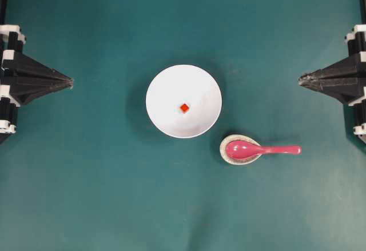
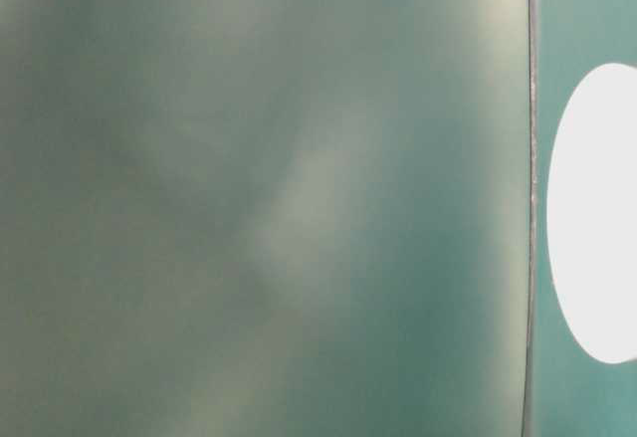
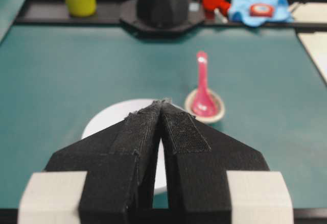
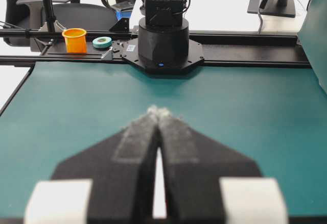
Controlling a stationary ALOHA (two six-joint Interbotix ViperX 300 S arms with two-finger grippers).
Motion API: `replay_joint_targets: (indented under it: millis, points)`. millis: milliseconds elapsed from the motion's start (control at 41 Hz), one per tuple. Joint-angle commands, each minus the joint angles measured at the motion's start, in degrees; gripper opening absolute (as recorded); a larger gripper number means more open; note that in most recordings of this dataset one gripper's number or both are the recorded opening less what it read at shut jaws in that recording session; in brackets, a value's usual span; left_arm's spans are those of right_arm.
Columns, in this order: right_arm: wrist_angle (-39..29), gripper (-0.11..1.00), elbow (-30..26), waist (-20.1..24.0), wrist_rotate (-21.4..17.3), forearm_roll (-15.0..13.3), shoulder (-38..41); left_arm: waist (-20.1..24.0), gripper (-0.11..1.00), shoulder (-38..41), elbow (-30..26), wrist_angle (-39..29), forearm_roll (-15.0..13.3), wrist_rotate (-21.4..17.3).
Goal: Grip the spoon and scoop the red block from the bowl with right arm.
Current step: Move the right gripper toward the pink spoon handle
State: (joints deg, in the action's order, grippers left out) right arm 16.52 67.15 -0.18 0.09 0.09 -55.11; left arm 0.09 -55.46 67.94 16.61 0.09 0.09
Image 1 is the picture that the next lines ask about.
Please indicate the speckled beige spoon rest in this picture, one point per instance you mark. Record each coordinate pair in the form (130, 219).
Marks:
(236, 137)

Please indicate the white round bowl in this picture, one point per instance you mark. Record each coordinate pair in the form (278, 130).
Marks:
(175, 86)

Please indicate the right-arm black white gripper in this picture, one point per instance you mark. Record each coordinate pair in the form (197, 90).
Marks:
(348, 91)

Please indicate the small red block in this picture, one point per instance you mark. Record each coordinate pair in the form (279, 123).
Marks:
(184, 108)

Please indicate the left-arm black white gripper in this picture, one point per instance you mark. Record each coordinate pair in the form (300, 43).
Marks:
(14, 95)

